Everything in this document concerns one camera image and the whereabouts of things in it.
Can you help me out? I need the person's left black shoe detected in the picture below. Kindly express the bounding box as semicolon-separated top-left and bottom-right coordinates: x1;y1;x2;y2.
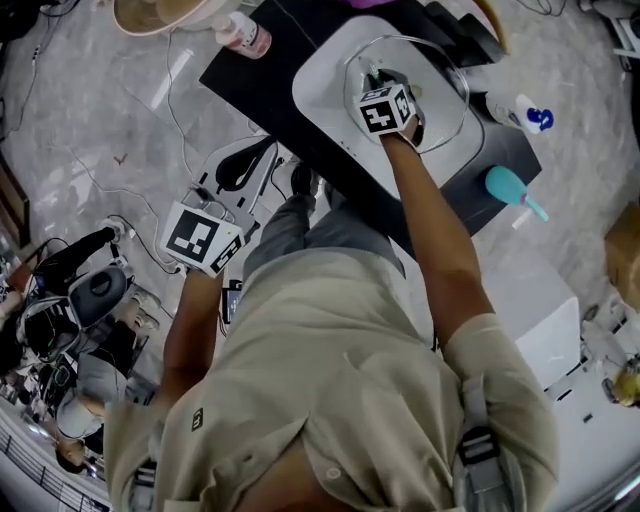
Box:
290;163;314;198

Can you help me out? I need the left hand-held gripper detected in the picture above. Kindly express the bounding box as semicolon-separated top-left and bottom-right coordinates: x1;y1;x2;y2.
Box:
162;135;280;278

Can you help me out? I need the open grey equipment case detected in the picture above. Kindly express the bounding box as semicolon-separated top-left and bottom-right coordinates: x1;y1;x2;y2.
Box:
19;266;130;362

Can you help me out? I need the dark cabinet countertop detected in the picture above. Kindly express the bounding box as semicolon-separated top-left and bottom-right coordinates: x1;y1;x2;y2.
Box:
198;0;544;262

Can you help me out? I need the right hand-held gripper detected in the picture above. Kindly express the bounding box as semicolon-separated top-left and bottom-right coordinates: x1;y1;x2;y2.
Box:
357;69;427;147

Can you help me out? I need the teal bottle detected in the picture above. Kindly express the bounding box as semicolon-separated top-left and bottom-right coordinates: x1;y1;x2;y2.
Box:
484;164;551;224

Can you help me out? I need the white box cabinet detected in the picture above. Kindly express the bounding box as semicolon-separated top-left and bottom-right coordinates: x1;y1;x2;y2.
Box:
513;258;584;402

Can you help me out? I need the white rounded tray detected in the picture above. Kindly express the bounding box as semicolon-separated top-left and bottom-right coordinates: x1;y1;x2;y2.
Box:
291;14;487;189

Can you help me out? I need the person's left forearm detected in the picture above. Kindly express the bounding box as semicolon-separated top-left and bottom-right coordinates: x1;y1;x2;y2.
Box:
160;268;227;392

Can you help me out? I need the person's right forearm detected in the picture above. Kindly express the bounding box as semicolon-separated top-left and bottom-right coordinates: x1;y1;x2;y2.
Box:
379;130;494;331

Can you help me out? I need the pink plastic basin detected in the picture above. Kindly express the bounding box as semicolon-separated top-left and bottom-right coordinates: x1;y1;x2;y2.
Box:
112;0;242;38

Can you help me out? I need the large cardboard box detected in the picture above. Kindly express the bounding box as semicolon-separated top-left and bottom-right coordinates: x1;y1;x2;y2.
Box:
603;203;640;302

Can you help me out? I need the small screen device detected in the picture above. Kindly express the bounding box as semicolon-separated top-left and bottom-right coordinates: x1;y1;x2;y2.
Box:
221;278;247;326

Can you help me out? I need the pink bottle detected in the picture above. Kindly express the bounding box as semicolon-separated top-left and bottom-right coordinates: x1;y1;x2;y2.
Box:
214;10;273;61

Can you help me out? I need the person's beige shirt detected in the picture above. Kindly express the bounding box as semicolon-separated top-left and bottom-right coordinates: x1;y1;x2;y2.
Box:
102;258;559;512

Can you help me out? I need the black flat item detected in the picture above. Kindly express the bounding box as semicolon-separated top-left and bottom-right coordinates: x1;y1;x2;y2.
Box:
424;0;506;67

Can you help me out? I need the yellow curved hoop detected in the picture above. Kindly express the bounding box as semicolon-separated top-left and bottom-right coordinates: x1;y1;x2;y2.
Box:
471;0;509;54

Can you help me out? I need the grey shoulder strap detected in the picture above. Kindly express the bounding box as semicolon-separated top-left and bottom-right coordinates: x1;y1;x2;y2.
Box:
129;458;159;512
451;374;509;512

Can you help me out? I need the white and blue bottle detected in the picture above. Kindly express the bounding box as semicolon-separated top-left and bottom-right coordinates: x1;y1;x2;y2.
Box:
486;92;556;135

